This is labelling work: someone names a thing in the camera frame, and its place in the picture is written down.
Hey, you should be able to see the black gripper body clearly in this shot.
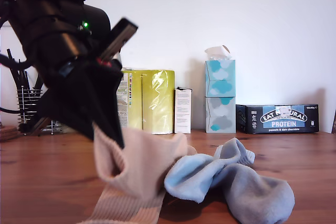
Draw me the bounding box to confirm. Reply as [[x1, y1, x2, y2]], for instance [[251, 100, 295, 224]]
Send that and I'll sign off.
[[30, 35, 98, 91]]

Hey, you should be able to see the light blue ribbed sock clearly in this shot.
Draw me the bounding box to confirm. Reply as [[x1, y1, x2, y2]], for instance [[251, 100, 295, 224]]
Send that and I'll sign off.
[[207, 163, 296, 222], [164, 136, 256, 203]]

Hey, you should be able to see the yellow-green paper roll pack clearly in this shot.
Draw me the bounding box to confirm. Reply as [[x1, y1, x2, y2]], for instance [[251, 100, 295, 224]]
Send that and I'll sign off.
[[117, 69, 176, 135]]

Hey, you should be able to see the thin black stick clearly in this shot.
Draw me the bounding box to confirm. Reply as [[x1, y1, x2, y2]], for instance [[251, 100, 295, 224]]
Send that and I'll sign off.
[[6, 48, 24, 90]]

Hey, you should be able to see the white carton box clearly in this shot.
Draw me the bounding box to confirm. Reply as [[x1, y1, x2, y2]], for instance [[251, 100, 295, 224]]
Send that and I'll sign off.
[[174, 86, 193, 134]]

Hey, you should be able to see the grey cloud tissue box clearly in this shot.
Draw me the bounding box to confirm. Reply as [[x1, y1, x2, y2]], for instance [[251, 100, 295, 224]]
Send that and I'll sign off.
[[205, 95, 236, 133]]

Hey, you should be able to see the black protein bar box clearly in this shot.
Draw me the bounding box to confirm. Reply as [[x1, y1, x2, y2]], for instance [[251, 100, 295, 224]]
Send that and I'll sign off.
[[235, 103, 320, 134]]

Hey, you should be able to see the thick black cable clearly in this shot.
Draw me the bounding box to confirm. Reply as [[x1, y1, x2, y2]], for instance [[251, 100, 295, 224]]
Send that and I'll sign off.
[[0, 53, 36, 68]]

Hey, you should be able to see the chrome wire rack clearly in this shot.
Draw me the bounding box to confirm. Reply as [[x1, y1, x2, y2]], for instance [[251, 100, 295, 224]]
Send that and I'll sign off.
[[17, 89, 64, 137]]

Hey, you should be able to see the thin black cable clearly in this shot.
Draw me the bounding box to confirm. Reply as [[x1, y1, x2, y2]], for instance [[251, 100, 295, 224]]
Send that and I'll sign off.
[[0, 106, 20, 116]]

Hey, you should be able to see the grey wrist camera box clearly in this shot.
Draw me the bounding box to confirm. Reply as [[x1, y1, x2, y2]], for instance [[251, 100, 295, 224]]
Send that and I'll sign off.
[[97, 18, 139, 62]]

